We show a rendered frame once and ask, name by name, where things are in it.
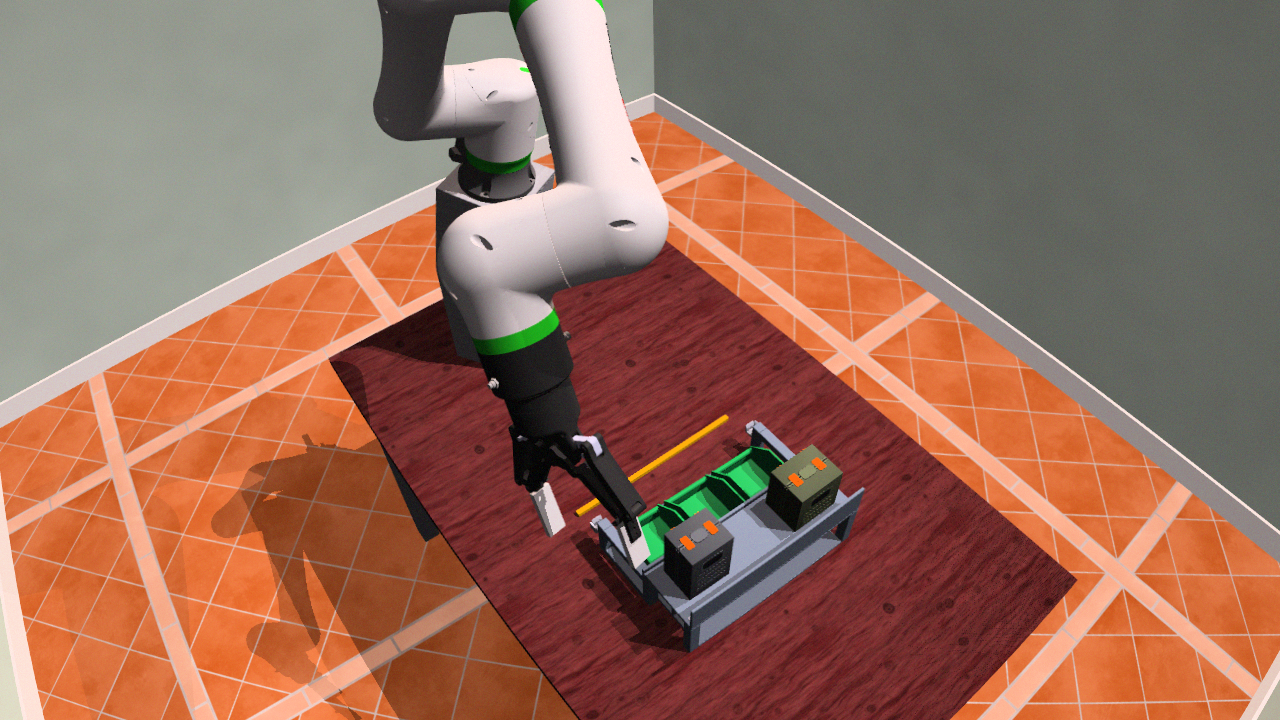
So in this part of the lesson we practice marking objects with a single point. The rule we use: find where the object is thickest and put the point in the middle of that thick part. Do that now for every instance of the grey metal rack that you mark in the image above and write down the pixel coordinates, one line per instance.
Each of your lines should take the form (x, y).
(758, 533)

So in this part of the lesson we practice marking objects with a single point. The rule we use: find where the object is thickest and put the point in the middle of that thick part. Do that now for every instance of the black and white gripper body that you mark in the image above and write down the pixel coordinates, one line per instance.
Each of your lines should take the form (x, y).
(554, 412)

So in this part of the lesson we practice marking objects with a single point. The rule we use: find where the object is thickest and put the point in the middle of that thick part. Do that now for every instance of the green open bin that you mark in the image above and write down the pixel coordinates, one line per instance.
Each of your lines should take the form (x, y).
(655, 523)
(711, 492)
(749, 474)

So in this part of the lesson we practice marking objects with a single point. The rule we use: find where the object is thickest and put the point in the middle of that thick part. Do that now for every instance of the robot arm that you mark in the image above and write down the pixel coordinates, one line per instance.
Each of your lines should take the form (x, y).
(502, 263)

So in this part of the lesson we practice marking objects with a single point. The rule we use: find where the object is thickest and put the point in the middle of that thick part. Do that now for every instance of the olive green case with orange latches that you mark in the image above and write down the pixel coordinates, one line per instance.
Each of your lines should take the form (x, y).
(803, 487)

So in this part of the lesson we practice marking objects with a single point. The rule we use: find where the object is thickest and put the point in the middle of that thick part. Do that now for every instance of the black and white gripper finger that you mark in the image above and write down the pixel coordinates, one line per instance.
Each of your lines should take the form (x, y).
(617, 485)
(526, 473)

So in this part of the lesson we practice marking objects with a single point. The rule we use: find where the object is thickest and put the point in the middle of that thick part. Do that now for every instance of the yellow bar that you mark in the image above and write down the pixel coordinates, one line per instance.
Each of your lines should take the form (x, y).
(661, 460)

